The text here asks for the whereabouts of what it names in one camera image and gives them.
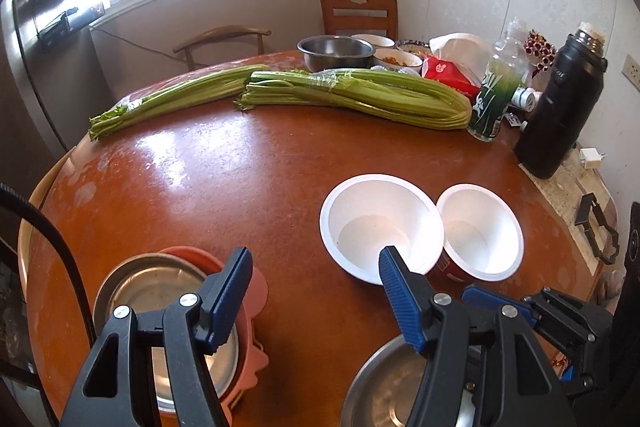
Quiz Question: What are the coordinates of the black thermos flask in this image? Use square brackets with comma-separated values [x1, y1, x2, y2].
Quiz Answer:
[515, 22, 609, 180]

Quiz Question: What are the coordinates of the long celery bunch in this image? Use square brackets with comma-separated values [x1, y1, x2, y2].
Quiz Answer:
[89, 64, 271, 142]

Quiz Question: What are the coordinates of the round-back wooden chair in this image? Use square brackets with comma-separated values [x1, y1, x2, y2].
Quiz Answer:
[172, 25, 273, 70]

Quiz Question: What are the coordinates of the black plastic bracket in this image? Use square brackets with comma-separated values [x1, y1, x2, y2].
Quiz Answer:
[574, 192, 621, 265]

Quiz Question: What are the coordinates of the thick wrapped celery bunch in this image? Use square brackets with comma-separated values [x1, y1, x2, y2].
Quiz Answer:
[235, 68, 473, 130]

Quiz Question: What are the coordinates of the pink bear-shaped bowl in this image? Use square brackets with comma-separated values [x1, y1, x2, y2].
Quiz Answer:
[150, 246, 271, 427]

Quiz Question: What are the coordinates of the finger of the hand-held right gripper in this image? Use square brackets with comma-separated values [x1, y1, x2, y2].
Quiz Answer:
[461, 286, 598, 358]
[556, 354, 602, 397]

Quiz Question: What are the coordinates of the plain white bowl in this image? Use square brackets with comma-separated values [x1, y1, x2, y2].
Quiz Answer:
[350, 33, 397, 50]

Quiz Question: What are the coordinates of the stainless refrigerator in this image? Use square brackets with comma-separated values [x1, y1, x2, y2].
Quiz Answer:
[0, 0, 121, 148]

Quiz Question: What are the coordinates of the shallow steel bowl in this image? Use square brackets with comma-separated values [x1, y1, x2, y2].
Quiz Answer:
[345, 334, 501, 427]

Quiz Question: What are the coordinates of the patterned plate with food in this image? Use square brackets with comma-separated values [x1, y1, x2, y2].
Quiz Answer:
[395, 38, 433, 58]

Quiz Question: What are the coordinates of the large white paper bowl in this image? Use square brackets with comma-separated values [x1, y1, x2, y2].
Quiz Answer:
[319, 174, 446, 285]

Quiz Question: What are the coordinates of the white bowl with food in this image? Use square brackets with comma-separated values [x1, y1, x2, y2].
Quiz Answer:
[372, 48, 425, 75]

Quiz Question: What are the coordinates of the black cable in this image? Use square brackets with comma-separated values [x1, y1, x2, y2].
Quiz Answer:
[0, 181, 97, 348]

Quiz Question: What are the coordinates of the wall outlet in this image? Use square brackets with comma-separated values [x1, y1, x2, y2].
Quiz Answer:
[622, 54, 640, 88]

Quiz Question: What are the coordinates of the red beaded ornament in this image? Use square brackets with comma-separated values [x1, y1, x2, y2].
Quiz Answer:
[521, 28, 557, 78]

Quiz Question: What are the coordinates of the small white paper bowl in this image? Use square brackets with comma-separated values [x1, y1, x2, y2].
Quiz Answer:
[436, 183, 525, 283]

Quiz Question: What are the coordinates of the plastic bottle green label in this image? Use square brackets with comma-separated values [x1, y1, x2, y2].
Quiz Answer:
[467, 18, 531, 142]

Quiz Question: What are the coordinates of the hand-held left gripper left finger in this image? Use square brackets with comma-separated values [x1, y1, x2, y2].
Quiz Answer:
[60, 247, 254, 427]

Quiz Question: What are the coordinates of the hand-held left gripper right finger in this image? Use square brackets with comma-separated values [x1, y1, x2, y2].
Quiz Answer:
[378, 245, 566, 427]

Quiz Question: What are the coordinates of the deep steel bowl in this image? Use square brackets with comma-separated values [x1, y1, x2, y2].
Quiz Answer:
[297, 35, 377, 72]

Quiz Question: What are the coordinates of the red tissue pack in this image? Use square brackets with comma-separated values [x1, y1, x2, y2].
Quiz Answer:
[421, 33, 493, 100]

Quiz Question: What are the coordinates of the slat-back wooden chair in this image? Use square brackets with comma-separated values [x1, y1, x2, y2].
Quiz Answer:
[320, 0, 399, 40]

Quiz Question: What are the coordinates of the white charger plug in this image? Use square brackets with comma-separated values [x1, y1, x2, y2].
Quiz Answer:
[579, 148, 607, 170]

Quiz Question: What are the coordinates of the round metal plate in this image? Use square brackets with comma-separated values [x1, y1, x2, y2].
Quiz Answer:
[92, 253, 240, 413]

